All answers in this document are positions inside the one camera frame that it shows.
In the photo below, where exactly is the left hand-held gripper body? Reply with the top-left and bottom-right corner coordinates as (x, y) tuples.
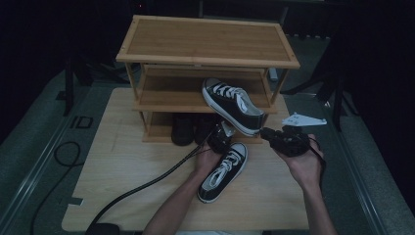
(207, 120), (236, 155)

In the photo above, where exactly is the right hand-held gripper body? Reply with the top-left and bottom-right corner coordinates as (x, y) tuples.
(273, 112), (328, 158)

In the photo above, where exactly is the black shoe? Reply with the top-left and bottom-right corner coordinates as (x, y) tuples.
(194, 113), (223, 146)
(170, 113), (195, 147)

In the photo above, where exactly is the black and white sneaker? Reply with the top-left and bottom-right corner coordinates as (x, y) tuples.
(197, 141), (249, 204)
(201, 77), (266, 137)

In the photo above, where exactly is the wooden shoe rack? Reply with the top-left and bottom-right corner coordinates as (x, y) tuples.
(115, 14), (301, 145)

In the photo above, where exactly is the person's left hand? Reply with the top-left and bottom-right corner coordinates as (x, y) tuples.
(194, 146), (226, 179)

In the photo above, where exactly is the person's right hand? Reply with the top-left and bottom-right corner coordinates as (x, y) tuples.
(278, 133), (326, 192)

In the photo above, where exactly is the dark metal stand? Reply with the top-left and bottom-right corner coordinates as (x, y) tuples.
(280, 32), (360, 131)
(55, 58), (76, 117)

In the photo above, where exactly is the dark rounded object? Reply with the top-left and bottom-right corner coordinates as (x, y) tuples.
(85, 222), (121, 235)

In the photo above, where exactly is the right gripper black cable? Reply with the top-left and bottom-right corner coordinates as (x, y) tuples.
(306, 136), (327, 190)

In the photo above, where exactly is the black floor cable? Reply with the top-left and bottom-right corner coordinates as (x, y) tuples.
(29, 140), (82, 235)

